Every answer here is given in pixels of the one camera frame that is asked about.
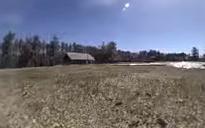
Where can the barn with grey roof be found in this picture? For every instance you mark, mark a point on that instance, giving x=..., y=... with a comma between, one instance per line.
x=78, y=57

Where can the dry grass field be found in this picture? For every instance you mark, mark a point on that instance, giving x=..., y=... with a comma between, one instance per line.
x=100, y=96

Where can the wood of trees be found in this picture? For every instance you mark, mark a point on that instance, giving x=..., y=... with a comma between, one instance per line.
x=30, y=50

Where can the pale snow patch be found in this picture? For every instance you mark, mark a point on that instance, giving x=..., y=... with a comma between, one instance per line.
x=186, y=64

